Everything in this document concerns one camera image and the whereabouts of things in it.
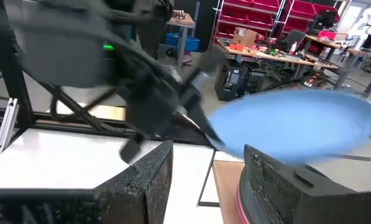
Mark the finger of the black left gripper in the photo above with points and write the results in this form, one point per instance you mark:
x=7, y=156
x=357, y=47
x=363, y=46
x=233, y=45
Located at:
x=193, y=127
x=207, y=124

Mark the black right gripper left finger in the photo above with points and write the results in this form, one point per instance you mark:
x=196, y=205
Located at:
x=110, y=205

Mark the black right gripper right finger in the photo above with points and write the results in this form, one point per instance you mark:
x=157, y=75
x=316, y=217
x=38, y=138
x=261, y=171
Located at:
x=313, y=202

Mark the dark grey plate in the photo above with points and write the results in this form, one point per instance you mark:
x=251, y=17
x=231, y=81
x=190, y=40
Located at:
x=254, y=205

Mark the magenta plate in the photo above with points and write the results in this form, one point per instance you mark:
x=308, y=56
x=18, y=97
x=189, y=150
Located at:
x=240, y=205

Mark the blue plate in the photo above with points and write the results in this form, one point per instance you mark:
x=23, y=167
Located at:
x=297, y=124

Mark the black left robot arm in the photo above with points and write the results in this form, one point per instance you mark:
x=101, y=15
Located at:
x=132, y=62

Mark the wooden shelf with black legs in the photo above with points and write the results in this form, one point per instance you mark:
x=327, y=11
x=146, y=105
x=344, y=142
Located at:
x=227, y=186

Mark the black tool case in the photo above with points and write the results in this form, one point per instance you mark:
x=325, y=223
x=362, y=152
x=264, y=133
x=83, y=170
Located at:
x=230, y=82

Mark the blue storage bin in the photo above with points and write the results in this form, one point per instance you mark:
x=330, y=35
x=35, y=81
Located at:
x=190, y=43

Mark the small wooden side table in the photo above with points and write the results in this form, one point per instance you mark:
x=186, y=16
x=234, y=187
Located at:
x=180, y=20

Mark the cardboard box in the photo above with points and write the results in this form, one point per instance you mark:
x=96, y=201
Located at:
x=244, y=36

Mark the long wooden workbench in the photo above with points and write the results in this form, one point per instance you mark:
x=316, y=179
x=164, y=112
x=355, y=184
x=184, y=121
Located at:
x=275, y=57

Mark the white bottle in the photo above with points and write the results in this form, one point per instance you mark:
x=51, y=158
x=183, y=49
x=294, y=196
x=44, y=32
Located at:
x=293, y=48

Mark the red storage shelving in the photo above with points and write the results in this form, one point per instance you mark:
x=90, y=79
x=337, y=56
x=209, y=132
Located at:
x=254, y=14

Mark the black office chair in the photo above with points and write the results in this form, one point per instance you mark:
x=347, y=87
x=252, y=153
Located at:
x=295, y=39

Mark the white figure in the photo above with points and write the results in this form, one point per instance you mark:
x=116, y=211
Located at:
x=367, y=21

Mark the silver aluminium bracket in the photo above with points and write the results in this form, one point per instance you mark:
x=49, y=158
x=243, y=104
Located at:
x=6, y=124

